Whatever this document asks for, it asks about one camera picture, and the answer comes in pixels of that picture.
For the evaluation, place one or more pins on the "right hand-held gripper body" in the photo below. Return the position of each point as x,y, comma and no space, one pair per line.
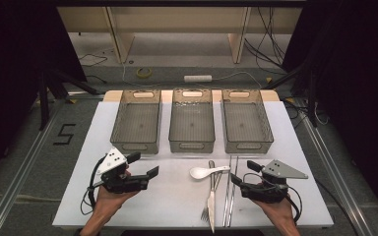
265,191

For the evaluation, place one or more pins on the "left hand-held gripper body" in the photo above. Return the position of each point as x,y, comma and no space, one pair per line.
121,183

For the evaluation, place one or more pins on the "metal chopstick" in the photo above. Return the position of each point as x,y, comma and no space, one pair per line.
227,196
232,196

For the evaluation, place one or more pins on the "grey transparent plastic bin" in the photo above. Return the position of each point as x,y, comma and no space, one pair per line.
246,123
138,123
192,123

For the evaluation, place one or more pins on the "metal table knife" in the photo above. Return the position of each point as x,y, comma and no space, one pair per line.
212,209

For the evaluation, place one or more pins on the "metal fork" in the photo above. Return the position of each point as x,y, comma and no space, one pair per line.
205,213

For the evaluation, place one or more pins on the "person's left hand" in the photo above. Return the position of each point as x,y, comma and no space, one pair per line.
108,201

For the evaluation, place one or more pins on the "person's right hand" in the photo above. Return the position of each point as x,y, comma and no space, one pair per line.
280,209

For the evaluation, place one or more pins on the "white table mat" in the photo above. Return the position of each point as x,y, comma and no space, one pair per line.
170,200

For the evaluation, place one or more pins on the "yellow tape roll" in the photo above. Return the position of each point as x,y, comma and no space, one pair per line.
143,72

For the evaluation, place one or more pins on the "black tripod stand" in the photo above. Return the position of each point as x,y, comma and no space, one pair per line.
311,98
44,98

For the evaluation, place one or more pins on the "white power strip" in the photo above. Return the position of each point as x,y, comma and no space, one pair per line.
198,78

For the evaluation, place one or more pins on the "light wooden shelf unit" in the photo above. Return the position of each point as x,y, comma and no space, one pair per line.
121,42

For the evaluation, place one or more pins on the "black curtain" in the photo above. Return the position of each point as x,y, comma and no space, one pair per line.
357,82
13,65

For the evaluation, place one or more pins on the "aluminium floor rail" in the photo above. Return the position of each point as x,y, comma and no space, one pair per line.
13,187
338,183

